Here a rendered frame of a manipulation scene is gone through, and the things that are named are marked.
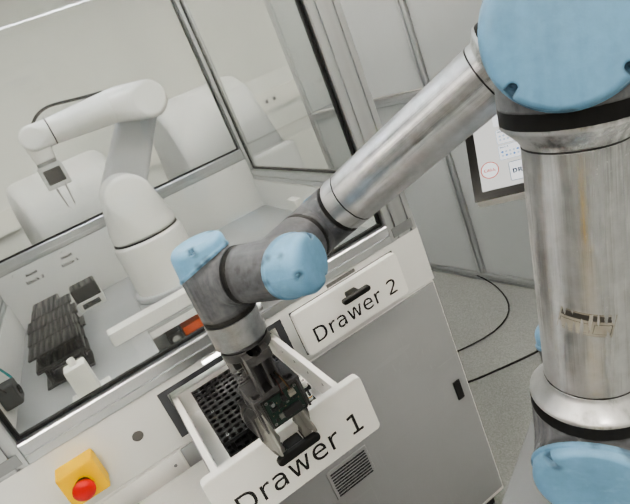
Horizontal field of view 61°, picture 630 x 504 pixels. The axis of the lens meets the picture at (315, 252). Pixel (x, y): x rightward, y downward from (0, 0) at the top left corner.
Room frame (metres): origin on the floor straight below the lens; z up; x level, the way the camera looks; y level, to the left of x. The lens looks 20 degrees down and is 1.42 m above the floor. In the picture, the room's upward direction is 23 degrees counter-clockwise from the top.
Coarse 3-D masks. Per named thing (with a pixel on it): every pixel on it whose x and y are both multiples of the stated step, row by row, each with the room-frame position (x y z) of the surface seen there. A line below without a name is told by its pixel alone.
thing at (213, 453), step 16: (272, 336) 1.05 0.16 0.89; (272, 352) 1.05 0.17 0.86; (288, 352) 0.96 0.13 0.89; (224, 368) 1.01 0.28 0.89; (304, 368) 0.90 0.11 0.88; (192, 384) 0.99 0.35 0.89; (320, 384) 0.85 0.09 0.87; (176, 400) 0.96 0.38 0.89; (192, 400) 0.98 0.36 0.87; (192, 416) 0.97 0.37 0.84; (192, 432) 0.83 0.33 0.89; (208, 432) 0.89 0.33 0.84; (208, 448) 0.84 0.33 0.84; (224, 448) 0.83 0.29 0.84; (208, 464) 0.72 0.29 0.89
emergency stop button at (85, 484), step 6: (84, 480) 0.82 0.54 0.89; (90, 480) 0.82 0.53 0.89; (78, 486) 0.81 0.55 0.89; (84, 486) 0.81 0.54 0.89; (90, 486) 0.82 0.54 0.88; (72, 492) 0.81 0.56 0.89; (78, 492) 0.81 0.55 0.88; (84, 492) 0.81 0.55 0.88; (90, 492) 0.81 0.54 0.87; (78, 498) 0.81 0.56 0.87; (84, 498) 0.81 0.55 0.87; (90, 498) 0.82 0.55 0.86
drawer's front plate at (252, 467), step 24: (336, 384) 0.74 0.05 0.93; (360, 384) 0.73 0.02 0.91; (312, 408) 0.70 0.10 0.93; (336, 408) 0.72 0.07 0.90; (360, 408) 0.73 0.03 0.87; (288, 432) 0.69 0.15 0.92; (336, 432) 0.71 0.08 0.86; (360, 432) 0.72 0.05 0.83; (240, 456) 0.66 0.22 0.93; (264, 456) 0.67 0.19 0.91; (312, 456) 0.69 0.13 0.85; (336, 456) 0.70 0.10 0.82; (216, 480) 0.64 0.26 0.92; (240, 480) 0.65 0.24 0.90; (264, 480) 0.66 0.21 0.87
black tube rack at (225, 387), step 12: (276, 360) 0.94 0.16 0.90; (228, 372) 0.98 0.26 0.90; (240, 372) 0.95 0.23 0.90; (204, 384) 0.96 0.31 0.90; (216, 384) 0.95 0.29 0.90; (228, 384) 0.92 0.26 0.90; (204, 396) 0.92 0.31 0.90; (216, 396) 0.90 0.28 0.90; (228, 396) 0.88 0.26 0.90; (240, 396) 0.87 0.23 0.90; (204, 408) 0.88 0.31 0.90; (216, 408) 0.86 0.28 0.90; (228, 408) 0.84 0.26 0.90; (216, 420) 0.83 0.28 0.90; (228, 420) 0.81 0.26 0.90; (240, 420) 0.79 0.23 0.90; (216, 432) 0.79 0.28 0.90; (228, 432) 0.78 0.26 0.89; (252, 432) 0.79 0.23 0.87; (240, 444) 0.77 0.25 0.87
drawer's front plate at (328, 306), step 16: (384, 256) 1.14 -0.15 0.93; (368, 272) 1.11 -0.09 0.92; (384, 272) 1.12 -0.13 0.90; (400, 272) 1.14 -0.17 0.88; (336, 288) 1.08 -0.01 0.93; (384, 288) 1.12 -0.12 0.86; (400, 288) 1.13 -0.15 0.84; (320, 304) 1.06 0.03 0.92; (336, 304) 1.07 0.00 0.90; (352, 304) 1.09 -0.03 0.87; (368, 304) 1.10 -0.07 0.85; (384, 304) 1.11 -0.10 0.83; (304, 320) 1.05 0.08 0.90; (320, 320) 1.06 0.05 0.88; (336, 320) 1.07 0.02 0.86; (352, 320) 1.08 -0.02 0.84; (304, 336) 1.04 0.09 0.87; (320, 336) 1.05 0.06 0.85; (336, 336) 1.06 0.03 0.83
